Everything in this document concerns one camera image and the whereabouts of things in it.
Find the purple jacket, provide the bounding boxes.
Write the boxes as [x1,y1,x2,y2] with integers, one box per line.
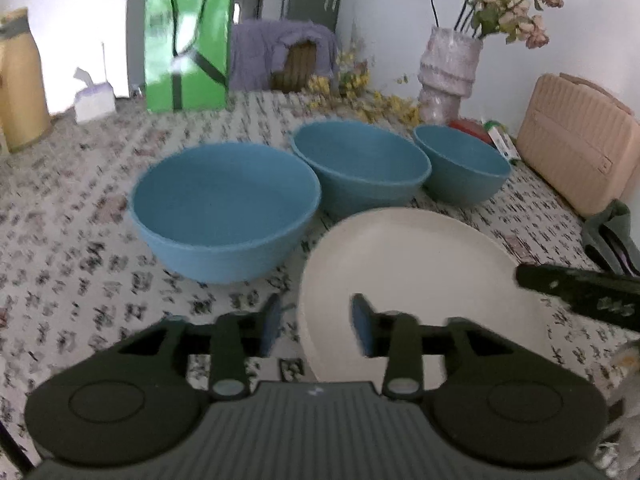
[229,19,341,93]

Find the beige thermos jug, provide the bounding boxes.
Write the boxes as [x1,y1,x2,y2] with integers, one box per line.
[0,7,52,153]

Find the yellow flower branches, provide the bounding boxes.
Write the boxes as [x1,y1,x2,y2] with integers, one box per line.
[307,40,423,126]

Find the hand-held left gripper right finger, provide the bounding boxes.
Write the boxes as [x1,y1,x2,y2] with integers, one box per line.
[350,294,516,401]

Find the small blue bowl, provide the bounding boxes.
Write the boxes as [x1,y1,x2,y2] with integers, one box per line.
[413,125,512,206]

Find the green and white packet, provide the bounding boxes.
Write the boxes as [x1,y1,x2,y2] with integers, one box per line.
[482,120,521,161]

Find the grey ceramic vase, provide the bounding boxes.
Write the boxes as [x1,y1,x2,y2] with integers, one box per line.
[418,26,484,126]

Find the large blue bowl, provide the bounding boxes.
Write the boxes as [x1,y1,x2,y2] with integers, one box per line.
[130,142,322,283]

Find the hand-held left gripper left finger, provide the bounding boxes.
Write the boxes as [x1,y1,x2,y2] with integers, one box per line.
[117,294,283,401]

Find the wooden chair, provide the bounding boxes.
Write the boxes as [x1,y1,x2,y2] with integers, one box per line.
[270,40,316,93]

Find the dried pink roses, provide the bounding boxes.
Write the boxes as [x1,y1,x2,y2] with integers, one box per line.
[411,0,565,50]

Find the medium blue bowl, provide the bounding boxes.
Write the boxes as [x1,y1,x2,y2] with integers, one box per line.
[291,121,432,211]

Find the dark green cloth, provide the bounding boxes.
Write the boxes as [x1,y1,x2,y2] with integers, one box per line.
[581,199,640,276]

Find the tissue pack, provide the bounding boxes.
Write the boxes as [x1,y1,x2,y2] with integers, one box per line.
[73,66,116,123]

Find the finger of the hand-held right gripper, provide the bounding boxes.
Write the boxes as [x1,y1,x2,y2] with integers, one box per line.
[515,262,640,333]

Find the pink hard case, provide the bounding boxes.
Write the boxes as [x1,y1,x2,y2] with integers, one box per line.
[515,72,640,218]

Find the cream plate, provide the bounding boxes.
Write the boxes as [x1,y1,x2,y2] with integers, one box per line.
[297,208,551,383]

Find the green paper bag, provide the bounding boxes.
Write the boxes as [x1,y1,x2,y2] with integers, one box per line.
[144,0,235,115]

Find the red packet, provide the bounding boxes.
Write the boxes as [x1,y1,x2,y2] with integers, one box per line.
[448,119,493,146]

